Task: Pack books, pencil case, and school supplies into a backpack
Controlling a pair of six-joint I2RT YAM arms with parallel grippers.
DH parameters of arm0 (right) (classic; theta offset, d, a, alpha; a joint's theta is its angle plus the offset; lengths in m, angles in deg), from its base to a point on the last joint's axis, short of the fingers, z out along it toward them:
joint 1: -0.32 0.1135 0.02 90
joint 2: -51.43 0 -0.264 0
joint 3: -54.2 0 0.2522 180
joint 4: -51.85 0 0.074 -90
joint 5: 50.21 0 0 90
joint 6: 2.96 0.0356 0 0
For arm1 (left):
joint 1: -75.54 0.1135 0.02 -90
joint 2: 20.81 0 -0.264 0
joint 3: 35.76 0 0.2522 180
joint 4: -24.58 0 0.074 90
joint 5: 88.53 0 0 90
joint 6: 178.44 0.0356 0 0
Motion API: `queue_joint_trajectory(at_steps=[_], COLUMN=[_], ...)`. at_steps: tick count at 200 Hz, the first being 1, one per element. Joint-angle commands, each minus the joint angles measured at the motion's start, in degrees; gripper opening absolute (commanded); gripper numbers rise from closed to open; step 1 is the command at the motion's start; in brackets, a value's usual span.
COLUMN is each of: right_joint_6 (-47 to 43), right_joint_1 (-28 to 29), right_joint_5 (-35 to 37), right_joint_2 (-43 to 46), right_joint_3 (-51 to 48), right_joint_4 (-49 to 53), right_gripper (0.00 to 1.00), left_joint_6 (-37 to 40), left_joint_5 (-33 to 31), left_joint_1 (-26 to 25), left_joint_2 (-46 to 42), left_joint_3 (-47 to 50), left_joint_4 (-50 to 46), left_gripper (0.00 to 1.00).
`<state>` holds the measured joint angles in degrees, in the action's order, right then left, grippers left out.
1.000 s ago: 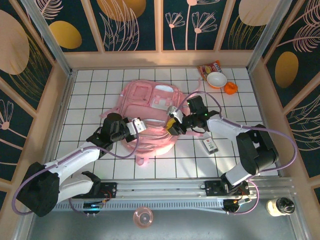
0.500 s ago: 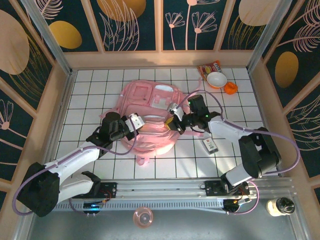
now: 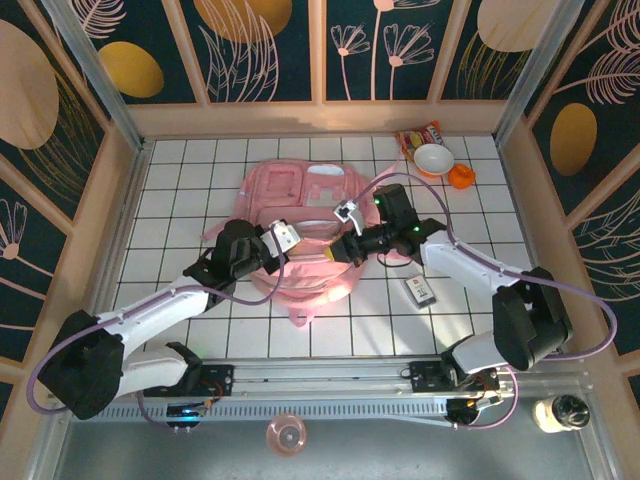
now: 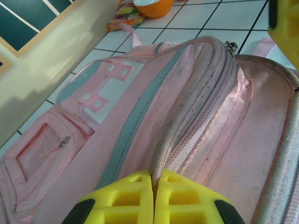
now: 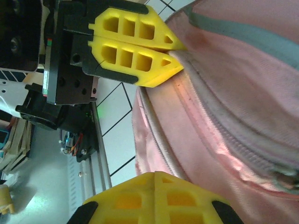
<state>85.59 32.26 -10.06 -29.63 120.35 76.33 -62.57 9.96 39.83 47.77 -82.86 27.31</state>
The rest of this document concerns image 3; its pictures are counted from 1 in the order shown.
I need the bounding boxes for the pink backpack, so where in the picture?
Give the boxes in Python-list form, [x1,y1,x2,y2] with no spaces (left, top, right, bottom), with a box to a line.
[200,158,416,329]

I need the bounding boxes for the small black white card box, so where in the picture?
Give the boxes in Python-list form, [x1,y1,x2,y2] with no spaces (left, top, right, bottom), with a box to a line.
[404,276,438,309]

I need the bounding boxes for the white orange bowl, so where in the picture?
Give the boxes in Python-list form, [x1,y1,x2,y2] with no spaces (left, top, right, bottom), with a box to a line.
[413,143,455,179]

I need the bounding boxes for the orange crumpled toy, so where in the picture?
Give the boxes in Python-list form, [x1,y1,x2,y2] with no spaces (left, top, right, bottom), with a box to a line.
[447,164,475,191]

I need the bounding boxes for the orange snack packet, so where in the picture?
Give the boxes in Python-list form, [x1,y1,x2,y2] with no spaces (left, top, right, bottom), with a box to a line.
[393,121,445,156]

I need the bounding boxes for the left circuit board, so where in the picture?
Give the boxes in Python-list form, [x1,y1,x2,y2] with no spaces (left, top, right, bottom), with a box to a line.
[166,403,207,432]

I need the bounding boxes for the circuit board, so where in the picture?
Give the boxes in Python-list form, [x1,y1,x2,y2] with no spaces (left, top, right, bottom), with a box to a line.
[446,393,505,430]
[166,403,207,432]

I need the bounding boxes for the pink round cup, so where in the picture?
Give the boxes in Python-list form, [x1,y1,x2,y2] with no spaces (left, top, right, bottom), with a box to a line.
[265,413,307,457]

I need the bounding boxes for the right circuit board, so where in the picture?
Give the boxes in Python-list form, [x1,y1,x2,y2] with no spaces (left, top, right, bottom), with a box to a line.
[446,393,505,430]

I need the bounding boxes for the white bottle black cap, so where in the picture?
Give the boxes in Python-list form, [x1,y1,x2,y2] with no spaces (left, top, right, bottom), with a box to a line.
[532,394,591,434]

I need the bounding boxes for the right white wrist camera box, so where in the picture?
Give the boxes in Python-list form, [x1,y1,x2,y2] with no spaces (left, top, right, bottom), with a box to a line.
[332,198,369,237]

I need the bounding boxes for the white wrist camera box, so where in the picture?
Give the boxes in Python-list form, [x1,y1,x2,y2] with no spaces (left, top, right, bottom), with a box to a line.
[332,198,369,237]
[266,217,304,252]

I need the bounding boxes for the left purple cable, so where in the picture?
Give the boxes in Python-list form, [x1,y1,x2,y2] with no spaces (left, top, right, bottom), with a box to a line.
[27,247,287,430]

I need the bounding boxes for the purple cable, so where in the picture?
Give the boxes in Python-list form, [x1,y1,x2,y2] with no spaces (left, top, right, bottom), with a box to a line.
[349,172,619,431]
[27,247,287,430]

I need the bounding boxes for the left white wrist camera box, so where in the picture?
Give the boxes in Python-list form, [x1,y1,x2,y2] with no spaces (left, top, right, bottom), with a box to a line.
[266,217,304,252]

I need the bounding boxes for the aluminium rail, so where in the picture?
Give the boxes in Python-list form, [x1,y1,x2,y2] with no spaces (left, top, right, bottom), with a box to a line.
[49,353,596,401]

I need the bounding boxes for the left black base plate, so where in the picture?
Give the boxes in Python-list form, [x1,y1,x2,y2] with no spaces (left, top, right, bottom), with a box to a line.
[143,363,235,399]

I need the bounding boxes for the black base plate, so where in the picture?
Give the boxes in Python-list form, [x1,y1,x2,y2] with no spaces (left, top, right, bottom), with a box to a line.
[143,363,235,399]
[409,360,501,396]

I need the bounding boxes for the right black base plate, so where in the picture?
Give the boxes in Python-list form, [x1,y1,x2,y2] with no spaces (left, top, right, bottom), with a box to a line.
[409,360,501,396]

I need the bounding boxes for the slotted metal cable tray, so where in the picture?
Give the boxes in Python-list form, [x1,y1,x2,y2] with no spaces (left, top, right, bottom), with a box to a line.
[97,402,451,427]

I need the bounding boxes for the aluminium frame post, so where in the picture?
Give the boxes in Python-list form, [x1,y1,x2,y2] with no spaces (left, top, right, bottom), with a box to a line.
[492,0,586,146]
[39,0,147,151]

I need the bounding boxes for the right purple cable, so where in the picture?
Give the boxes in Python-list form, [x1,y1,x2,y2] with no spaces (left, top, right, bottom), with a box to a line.
[349,172,619,431]

